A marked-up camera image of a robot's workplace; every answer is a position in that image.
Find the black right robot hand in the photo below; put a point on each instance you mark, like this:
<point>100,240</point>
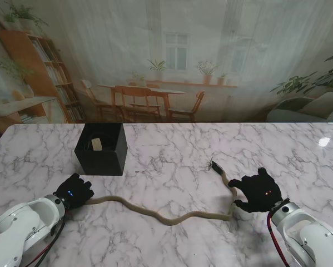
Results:
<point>259,193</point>

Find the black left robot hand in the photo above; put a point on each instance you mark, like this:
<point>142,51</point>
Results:
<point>75,192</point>

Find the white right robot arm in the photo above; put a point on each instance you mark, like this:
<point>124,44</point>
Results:
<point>305,239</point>

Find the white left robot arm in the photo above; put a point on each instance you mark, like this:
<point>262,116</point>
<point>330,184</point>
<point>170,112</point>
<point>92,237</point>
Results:
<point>19,231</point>

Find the black belt storage box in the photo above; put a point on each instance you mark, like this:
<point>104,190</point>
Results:
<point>99,161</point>

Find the printed room scene backdrop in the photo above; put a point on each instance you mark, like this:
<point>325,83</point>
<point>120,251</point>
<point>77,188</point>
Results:
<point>166,55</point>

